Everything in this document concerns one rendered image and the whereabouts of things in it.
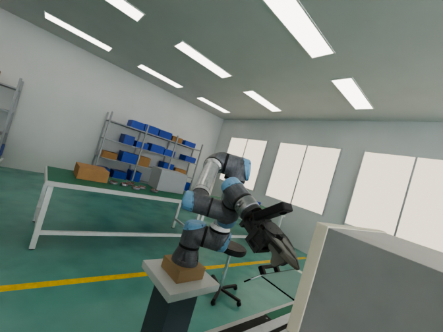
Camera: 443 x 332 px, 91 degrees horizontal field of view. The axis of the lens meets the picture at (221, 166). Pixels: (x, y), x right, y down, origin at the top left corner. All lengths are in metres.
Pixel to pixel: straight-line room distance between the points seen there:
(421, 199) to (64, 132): 7.93
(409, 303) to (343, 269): 0.08
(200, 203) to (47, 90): 6.36
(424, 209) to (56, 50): 8.44
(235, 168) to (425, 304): 0.87
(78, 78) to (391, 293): 6.97
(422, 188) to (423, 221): 0.57
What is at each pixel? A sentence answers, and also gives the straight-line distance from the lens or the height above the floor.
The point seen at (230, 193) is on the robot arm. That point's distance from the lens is 0.74.
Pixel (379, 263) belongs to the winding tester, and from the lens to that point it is 0.42.
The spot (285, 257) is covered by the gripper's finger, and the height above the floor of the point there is 1.19.
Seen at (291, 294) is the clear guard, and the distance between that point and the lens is 0.78.
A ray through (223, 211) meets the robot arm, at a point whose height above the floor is 1.22.
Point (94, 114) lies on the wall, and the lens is 6.99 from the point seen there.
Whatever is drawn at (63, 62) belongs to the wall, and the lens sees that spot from 7.05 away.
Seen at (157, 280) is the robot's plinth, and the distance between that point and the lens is 1.26.
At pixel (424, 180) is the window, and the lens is 5.34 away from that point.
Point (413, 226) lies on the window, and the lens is 5.27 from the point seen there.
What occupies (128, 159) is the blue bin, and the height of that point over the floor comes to 0.89.
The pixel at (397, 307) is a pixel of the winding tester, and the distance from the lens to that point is 0.43.
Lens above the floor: 1.36
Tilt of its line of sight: 1 degrees up
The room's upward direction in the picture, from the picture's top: 16 degrees clockwise
